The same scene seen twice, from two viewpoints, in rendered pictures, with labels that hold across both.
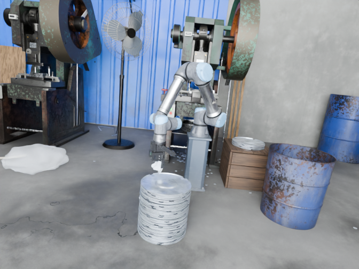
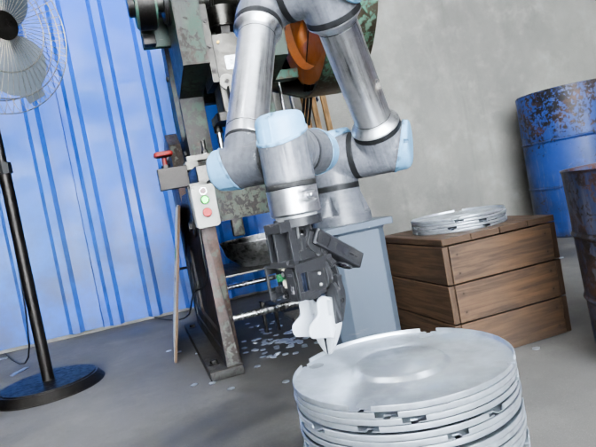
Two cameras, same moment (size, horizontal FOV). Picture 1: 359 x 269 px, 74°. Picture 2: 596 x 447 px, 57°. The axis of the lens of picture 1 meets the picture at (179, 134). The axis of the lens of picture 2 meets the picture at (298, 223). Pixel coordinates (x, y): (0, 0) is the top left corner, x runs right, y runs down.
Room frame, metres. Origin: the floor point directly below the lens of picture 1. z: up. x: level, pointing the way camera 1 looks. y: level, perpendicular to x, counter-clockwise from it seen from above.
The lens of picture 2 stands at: (0.61, 0.35, 0.54)
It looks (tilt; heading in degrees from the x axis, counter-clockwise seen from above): 3 degrees down; 343
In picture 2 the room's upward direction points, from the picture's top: 11 degrees counter-clockwise
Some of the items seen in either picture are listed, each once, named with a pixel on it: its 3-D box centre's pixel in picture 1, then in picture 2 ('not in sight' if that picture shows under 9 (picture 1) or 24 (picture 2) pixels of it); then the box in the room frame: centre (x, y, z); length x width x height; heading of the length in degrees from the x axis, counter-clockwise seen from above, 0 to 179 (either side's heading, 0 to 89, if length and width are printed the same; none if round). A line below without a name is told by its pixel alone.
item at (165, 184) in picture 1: (166, 183); (399, 363); (1.27, 0.05, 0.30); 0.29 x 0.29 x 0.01
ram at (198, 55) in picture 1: (199, 64); (234, 72); (2.67, -0.13, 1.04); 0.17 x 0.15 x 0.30; 179
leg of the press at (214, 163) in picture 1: (215, 119); not in sight; (2.84, -0.40, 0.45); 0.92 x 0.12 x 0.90; 179
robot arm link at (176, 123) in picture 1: (170, 123); (300, 153); (1.48, 0.06, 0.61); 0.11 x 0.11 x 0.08; 49
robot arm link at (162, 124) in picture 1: (161, 125); (285, 151); (1.39, 0.11, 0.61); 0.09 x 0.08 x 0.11; 139
